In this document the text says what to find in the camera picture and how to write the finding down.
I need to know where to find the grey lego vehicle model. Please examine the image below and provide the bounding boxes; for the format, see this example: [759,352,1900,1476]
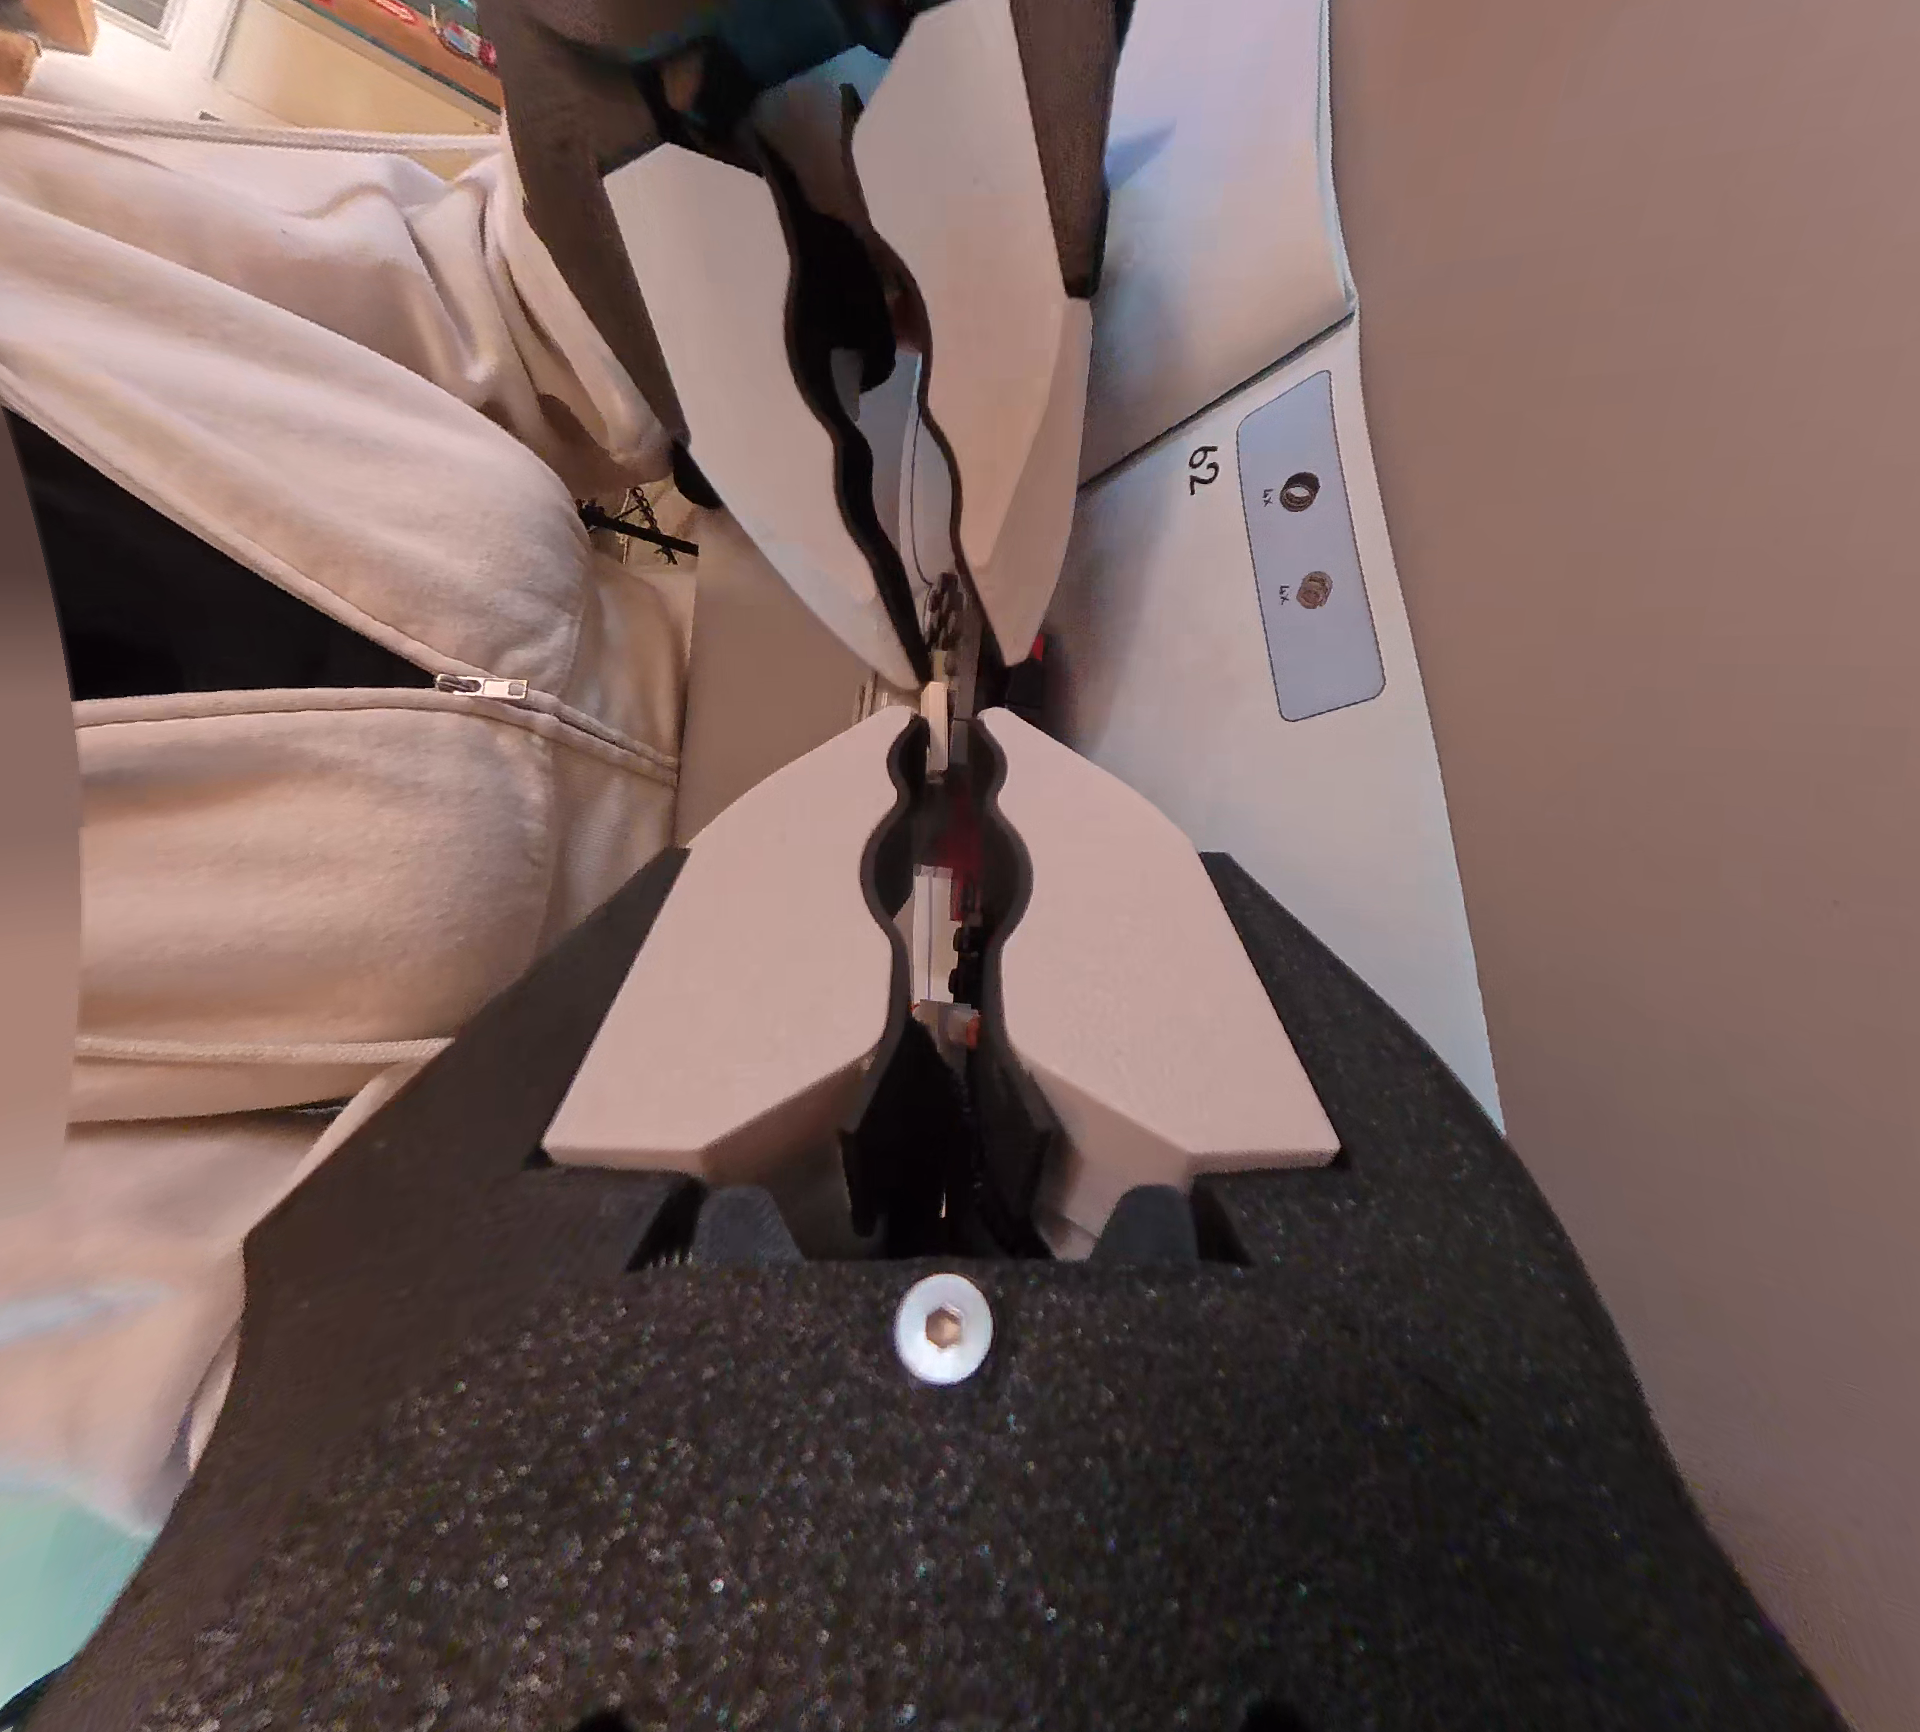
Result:
[905,568,1064,1060]

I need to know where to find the person's left forearm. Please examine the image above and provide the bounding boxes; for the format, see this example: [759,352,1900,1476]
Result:
[194,105,691,497]

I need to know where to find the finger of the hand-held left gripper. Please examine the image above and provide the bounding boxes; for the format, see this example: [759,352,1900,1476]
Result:
[852,0,1097,670]
[599,131,928,693]

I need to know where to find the person's torso in cream hoodie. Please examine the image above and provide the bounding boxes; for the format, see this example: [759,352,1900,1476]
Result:
[0,306,696,1540]

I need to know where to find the open lego instruction booklet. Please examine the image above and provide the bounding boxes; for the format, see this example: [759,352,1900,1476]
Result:
[681,0,1506,1127]

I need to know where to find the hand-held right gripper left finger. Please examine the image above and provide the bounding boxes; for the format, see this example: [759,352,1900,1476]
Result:
[539,709,923,1242]

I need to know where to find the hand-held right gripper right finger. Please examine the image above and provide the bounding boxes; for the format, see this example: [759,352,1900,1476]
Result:
[971,709,1344,1259]

